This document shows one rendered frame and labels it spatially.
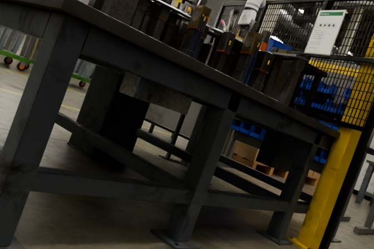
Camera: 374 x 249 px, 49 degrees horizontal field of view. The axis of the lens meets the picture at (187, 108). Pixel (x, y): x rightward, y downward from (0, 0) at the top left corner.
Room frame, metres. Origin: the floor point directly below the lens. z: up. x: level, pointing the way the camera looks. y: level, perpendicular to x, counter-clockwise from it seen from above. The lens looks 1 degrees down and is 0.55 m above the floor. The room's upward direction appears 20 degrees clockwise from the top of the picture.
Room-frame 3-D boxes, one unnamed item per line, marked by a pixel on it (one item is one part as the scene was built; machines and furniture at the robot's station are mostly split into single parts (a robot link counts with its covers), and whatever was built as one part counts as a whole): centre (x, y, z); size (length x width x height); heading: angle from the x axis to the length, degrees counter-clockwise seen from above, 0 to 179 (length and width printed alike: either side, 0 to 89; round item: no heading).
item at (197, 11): (2.10, 0.09, 0.87); 0.12 x 0.07 x 0.35; 31
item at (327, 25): (2.67, -0.68, 1.30); 0.23 x 0.02 x 0.31; 31
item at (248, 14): (2.47, -0.16, 1.17); 0.10 x 0.07 x 0.11; 31
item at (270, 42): (2.90, -0.40, 1.10); 0.30 x 0.17 x 0.13; 24
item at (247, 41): (2.25, -0.22, 0.87); 0.12 x 0.07 x 0.35; 31
